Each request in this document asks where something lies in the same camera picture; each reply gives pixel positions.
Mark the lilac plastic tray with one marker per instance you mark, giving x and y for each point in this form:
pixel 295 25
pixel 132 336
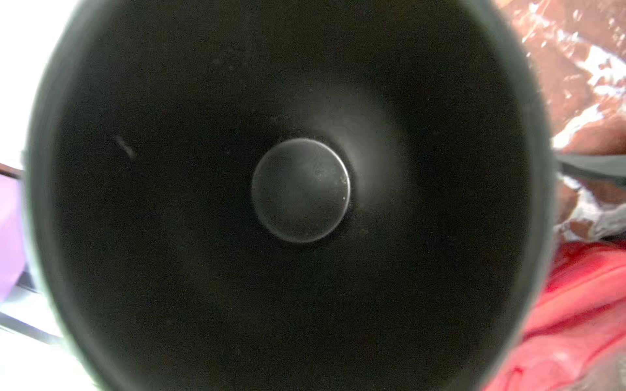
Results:
pixel 13 259

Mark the black mug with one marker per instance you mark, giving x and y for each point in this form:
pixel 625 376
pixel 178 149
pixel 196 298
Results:
pixel 289 195

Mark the red spray bottle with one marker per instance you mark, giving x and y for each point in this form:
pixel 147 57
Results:
pixel 578 321

